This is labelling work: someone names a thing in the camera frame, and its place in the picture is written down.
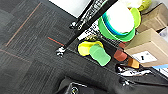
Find green yellow toy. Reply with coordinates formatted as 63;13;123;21
77;40;112;67

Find cardboard box with label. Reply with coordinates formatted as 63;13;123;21
124;27;168;70

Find white packet with black print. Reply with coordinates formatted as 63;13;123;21
77;19;105;42

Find yellow green toy bowl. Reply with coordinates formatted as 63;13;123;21
97;0;153;43

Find plain cardboard box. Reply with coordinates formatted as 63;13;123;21
137;2;168;33

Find small orange toy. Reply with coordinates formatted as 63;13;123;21
112;41;141;70

